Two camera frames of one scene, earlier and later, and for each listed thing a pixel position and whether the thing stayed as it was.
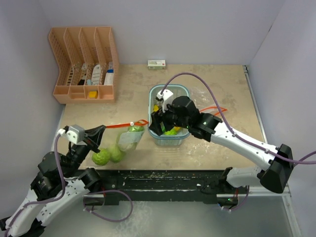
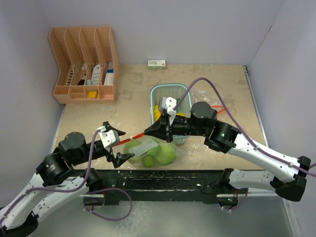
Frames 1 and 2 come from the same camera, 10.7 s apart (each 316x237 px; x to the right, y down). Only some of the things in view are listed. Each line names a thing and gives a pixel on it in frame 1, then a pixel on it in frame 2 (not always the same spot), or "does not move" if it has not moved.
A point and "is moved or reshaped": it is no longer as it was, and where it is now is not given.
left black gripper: (94, 134) -> (120, 158)
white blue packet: (109, 79) does not move
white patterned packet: (97, 74) does not move
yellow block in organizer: (93, 94) does not move
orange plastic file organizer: (88, 66) does not move
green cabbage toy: (116, 155) is moved or reshaped
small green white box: (156, 64) does not move
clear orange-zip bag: (118, 141) is moved or reshaped
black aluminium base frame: (201, 185) does not move
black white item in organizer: (82, 80) does not move
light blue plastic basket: (177, 136) does not move
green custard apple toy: (129, 139) -> (166, 153)
